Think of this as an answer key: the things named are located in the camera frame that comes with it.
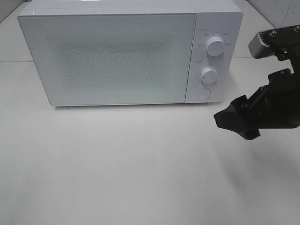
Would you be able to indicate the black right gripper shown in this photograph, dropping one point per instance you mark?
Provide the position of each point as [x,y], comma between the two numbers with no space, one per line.
[277,106]

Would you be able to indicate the round white door release button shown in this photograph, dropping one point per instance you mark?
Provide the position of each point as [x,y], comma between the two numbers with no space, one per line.
[203,95]

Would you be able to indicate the white microwave knob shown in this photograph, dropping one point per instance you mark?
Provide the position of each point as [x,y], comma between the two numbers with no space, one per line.
[208,75]
[215,45]

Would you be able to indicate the white microwave door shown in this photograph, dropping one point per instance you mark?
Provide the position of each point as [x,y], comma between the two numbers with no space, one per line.
[111,59]

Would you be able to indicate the white microwave oven body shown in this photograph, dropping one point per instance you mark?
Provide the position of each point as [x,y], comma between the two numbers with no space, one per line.
[212,17]

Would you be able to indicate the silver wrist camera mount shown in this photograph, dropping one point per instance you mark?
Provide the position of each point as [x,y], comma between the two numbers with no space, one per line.
[284,43]

